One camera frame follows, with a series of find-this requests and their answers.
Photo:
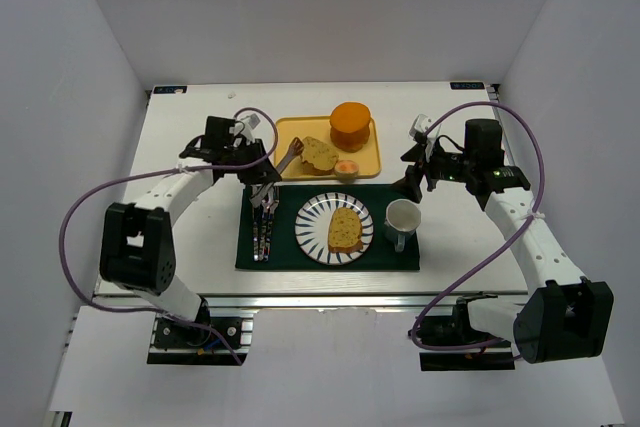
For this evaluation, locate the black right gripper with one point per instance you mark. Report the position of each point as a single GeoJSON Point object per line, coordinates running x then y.
{"type": "Point", "coordinates": [425, 167]}

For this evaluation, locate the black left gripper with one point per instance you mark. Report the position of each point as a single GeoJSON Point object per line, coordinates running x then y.
{"type": "Point", "coordinates": [255, 162]}

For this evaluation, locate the silver metal tongs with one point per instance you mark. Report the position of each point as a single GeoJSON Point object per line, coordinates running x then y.
{"type": "Point", "coordinates": [259, 197]}

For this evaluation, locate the bread slice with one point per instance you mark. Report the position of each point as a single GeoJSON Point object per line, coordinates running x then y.
{"type": "Point", "coordinates": [317, 157]}
{"type": "Point", "coordinates": [345, 231]}

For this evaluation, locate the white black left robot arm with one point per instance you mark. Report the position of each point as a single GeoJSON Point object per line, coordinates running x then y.
{"type": "Point", "coordinates": [138, 252]}

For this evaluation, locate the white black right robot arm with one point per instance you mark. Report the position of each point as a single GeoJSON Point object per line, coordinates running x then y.
{"type": "Point", "coordinates": [566, 315]}

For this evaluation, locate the orange round bread loaf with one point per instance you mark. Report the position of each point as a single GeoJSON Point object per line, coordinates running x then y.
{"type": "Point", "coordinates": [350, 126]}

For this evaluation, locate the yellow plastic tray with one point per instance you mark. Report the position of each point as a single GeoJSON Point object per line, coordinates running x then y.
{"type": "Point", "coordinates": [367, 158]}

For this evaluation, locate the white blue ceramic mug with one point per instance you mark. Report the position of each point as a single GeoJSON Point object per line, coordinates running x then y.
{"type": "Point", "coordinates": [402, 219]}

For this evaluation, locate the white blue striped plate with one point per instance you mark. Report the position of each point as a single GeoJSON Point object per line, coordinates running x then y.
{"type": "Point", "coordinates": [312, 224]}

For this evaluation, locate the dark green placemat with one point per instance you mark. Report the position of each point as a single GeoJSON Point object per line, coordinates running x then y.
{"type": "Point", "coordinates": [286, 255]}

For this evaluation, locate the right blue table label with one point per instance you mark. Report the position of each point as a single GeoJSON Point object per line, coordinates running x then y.
{"type": "Point", "coordinates": [467, 85]}

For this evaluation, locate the blue table label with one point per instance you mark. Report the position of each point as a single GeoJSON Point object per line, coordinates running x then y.
{"type": "Point", "coordinates": [467, 85]}
{"type": "Point", "coordinates": [169, 90]}

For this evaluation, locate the left blue table label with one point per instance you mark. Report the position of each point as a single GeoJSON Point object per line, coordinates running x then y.
{"type": "Point", "coordinates": [169, 90]}

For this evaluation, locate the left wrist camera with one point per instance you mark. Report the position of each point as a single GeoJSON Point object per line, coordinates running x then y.
{"type": "Point", "coordinates": [244, 127]}

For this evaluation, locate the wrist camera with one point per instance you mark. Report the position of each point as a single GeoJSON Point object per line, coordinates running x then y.
{"type": "Point", "coordinates": [420, 127]}
{"type": "Point", "coordinates": [244, 127]}

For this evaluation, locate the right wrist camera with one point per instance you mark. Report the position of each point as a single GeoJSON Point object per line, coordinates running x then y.
{"type": "Point", "coordinates": [420, 127]}

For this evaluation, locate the knife with patterned handle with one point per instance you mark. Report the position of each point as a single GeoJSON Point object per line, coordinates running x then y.
{"type": "Point", "coordinates": [256, 222]}

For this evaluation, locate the aluminium table edge rail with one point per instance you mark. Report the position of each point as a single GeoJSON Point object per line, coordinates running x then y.
{"type": "Point", "coordinates": [307, 301]}

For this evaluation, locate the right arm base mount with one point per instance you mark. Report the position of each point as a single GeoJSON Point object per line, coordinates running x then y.
{"type": "Point", "coordinates": [461, 349]}

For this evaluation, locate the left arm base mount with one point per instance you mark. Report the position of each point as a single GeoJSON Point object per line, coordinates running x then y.
{"type": "Point", "coordinates": [175, 344]}

